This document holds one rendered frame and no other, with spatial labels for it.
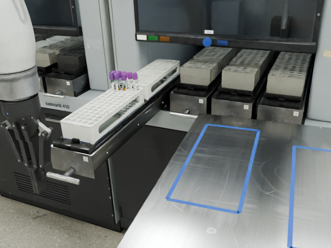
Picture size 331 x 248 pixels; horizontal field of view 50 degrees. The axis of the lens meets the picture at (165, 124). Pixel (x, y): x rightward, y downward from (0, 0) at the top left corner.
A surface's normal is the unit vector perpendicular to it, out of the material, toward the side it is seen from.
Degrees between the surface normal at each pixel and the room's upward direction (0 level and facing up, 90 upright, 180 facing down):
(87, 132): 90
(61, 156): 90
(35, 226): 0
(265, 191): 0
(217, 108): 90
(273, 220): 0
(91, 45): 90
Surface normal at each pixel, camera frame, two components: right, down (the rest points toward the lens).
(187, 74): -0.40, 0.42
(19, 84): 0.55, 0.36
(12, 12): 0.76, 0.11
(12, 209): -0.04, -0.90
